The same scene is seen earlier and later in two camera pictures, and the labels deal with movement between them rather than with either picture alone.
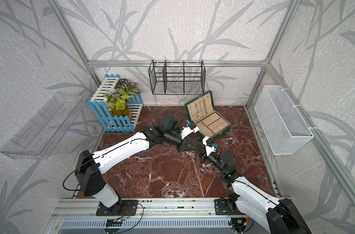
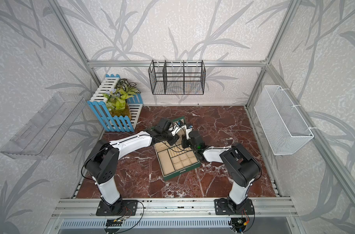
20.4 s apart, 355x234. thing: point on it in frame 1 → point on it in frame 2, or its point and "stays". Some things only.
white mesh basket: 282,126 stays
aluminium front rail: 86,208 stays
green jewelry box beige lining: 209,123 → 174,159
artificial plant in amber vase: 116,98 stays
